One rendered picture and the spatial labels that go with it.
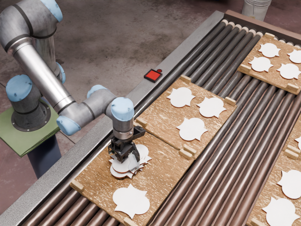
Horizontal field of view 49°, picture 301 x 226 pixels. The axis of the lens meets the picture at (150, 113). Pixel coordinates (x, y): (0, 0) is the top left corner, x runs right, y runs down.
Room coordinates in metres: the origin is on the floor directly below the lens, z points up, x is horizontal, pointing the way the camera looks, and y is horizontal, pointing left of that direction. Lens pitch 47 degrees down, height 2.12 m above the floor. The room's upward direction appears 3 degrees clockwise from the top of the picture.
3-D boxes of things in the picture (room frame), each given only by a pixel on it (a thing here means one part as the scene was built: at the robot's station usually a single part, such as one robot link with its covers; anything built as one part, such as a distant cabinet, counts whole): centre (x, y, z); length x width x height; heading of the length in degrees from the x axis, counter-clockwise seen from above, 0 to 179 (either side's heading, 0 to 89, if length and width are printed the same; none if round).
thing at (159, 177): (0.75, 0.06, 0.93); 0.41 x 0.35 x 0.02; 147
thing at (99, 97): (0.82, 0.18, 1.27); 0.11 x 0.11 x 0.08; 47
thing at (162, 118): (1.10, -0.18, 0.93); 0.41 x 0.35 x 0.02; 146
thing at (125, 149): (0.76, 0.10, 1.12); 0.09 x 0.08 x 0.12; 143
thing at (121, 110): (0.76, 0.10, 1.28); 0.09 x 0.08 x 0.11; 47
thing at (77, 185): (0.66, 0.28, 0.95); 0.06 x 0.02 x 0.03; 57
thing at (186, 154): (0.84, -0.16, 0.95); 0.06 x 0.02 x 0.03; 57
